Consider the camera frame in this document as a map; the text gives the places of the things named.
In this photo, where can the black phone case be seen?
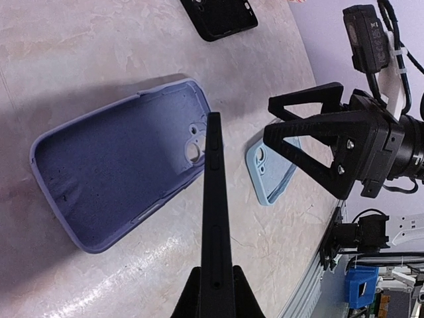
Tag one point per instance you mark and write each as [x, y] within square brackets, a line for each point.
[216, 19]

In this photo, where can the blue plastic box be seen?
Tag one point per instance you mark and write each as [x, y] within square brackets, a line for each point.
[360, 286]

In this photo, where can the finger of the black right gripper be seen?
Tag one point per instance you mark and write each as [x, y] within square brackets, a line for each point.
[328, 95]
[329, 148]

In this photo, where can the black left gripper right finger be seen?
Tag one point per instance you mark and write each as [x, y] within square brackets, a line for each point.
[246, 304]

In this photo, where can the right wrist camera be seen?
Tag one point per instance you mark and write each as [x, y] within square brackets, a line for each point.
[367, 39]

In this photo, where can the red white patterned bowl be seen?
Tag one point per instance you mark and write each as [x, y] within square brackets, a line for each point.
[296, 1]

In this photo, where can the light blue phone case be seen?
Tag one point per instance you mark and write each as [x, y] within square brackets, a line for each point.
[269, 172]

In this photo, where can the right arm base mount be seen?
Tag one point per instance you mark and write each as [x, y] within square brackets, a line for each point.
[366, 234]

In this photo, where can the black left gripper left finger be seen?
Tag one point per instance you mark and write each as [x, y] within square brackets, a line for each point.
[188, 303]

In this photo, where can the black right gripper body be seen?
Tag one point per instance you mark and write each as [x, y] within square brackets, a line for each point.
[394, 154]

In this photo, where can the black smartphone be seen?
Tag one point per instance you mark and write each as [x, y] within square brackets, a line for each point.
[217, 297]

